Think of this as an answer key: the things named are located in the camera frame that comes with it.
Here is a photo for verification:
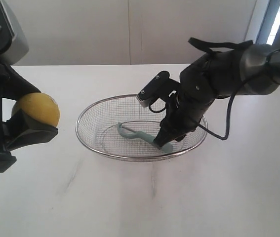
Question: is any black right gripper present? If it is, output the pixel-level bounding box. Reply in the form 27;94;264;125
154;81;215;148

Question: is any yellow lemon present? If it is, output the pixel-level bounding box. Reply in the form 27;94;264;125
11;92;60;127

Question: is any teal handled peeler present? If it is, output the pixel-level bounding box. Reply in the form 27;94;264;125
116;122;173;154

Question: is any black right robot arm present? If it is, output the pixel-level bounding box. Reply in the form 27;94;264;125
154;44;280;148

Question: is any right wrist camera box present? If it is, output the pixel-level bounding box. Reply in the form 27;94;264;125
136;71;172;108

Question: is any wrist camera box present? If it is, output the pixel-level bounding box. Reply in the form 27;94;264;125
136;71;172;108
0;0;29;65

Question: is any black right camera cable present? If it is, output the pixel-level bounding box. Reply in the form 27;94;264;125
148;37;280;141

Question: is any steel wire mesh basket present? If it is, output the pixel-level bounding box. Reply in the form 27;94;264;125
76;94;207;162

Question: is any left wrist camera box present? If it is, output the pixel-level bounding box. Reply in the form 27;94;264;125
0;0;29;65

